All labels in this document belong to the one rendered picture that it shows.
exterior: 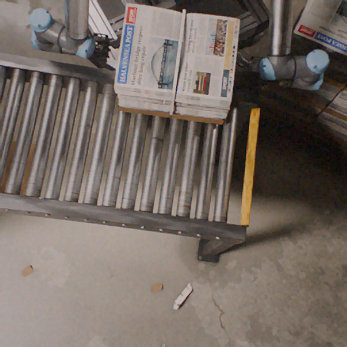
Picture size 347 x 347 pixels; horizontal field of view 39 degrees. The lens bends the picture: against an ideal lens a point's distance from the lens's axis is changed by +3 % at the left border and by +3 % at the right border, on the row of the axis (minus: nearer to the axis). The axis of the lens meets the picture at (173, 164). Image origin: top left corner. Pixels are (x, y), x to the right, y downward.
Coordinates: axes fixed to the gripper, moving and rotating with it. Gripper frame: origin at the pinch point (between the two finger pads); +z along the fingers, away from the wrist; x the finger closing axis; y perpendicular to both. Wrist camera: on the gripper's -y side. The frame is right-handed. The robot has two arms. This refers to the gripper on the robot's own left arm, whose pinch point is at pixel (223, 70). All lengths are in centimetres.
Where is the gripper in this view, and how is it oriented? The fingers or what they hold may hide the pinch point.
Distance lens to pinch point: 182.8
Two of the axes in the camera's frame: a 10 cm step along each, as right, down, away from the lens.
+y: 0.5, -2.5, -9.7
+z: -9.9, -1.4, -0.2
